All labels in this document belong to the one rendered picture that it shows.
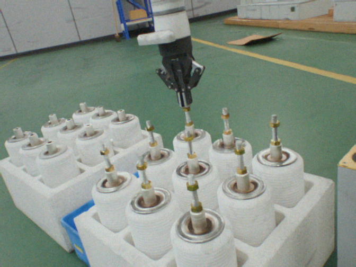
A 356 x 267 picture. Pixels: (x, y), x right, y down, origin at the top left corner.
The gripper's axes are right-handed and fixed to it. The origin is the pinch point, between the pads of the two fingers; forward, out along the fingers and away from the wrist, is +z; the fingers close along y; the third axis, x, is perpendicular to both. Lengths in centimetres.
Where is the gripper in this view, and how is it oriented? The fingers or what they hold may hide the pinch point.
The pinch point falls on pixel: (184, 98)
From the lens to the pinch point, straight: 75.7
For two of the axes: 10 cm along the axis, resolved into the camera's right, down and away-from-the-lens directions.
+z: 1.8, 9.1, 3.8
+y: -8.0, -0.9, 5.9
